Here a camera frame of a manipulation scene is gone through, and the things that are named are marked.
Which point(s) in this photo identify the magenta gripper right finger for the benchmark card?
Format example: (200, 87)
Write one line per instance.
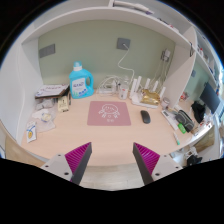
(153, 166)

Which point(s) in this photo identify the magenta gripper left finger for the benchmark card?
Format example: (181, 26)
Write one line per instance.
(70, 166)

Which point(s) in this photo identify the black computer mouse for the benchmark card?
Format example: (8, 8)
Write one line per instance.
(145, 116)

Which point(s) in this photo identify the pink mouse pad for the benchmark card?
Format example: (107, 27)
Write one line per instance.
(108, 113)

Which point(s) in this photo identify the green marker pen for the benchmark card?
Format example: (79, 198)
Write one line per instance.
(176, 138)

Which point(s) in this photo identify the clear plastic bag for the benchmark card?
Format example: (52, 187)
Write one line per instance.
(44, 119)

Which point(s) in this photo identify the black pouch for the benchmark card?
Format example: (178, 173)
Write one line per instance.
(185, 120)

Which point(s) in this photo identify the small yellow box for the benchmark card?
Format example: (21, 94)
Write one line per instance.
(63, 104)

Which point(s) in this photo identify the white yellow packet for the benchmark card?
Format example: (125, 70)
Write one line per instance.
(31, 131)

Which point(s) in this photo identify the small glass jar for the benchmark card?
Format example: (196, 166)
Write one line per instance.
(165, 102)

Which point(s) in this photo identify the gold foil bag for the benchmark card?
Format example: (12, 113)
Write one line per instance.
(151, 98)

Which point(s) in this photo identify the white wifi router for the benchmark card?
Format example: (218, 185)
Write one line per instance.
(136, 89)

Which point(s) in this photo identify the black bag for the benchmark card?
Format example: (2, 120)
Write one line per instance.
(199, 111)

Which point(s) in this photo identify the flat printed box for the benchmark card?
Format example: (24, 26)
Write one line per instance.
(51, 91)

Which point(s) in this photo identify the white power strip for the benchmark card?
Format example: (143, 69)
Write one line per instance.
(108, 89)

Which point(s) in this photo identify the blue detergent bottle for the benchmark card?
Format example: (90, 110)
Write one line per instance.
(81, 81)

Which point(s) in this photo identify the black monitor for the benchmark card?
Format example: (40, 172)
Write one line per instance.
(210, 98)

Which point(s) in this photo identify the white upper shelf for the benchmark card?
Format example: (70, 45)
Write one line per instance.
(64, 15)

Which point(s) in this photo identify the white wall adapter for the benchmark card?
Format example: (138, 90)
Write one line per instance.
(165, 55)

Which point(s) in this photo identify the grey wall panel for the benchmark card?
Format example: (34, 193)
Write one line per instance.
(46, 51)

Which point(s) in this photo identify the grey wall socket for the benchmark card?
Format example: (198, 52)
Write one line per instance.
(123, 43)

